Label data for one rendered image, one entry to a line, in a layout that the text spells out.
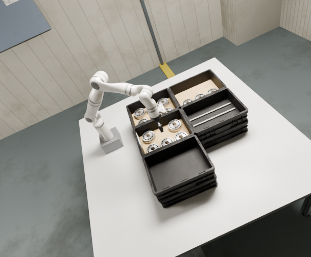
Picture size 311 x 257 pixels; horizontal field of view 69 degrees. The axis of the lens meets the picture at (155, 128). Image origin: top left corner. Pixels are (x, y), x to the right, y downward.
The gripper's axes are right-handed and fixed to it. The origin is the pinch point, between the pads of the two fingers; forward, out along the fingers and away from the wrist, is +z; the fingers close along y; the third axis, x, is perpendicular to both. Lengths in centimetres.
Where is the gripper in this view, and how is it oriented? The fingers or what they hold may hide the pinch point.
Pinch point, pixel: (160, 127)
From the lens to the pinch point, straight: 158.0
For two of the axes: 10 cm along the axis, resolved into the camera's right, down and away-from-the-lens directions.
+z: 2.9, 6.4, 7.1
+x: 9.1, -4.2, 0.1
